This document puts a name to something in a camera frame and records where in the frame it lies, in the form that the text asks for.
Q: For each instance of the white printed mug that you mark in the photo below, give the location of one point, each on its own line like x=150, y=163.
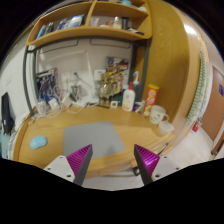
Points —
x=157, y=114

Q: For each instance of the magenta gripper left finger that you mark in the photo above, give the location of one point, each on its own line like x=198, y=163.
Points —
x=79, y=162

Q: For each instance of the light blue computer mouse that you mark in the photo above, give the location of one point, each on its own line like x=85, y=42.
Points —
x=38, y=141

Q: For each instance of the white power strip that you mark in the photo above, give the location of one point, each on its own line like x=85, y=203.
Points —
x=84, y=102

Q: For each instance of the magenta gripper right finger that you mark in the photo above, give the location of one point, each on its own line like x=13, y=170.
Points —
x=146, y=161

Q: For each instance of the white lotion pump bottle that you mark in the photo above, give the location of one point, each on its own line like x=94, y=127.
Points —
x=128, y=98

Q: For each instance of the wooden wall shelf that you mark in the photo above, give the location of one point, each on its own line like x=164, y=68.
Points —
x=121, y=19

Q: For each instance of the wooden desk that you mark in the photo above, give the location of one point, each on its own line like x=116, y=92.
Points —
x=131, y=127

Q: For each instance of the red chips can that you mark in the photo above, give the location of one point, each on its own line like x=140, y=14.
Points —
x=150, y=98

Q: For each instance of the small white bowl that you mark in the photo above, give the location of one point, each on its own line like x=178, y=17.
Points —
x=165, y=127

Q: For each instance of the brown wooden door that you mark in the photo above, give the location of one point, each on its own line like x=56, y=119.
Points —
x=214, y=114

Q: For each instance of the grey mouse pad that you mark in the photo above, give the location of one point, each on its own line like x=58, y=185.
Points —
x=101, y=135

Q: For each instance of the colourful wall poster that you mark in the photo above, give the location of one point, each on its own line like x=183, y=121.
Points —
x=46, y=83

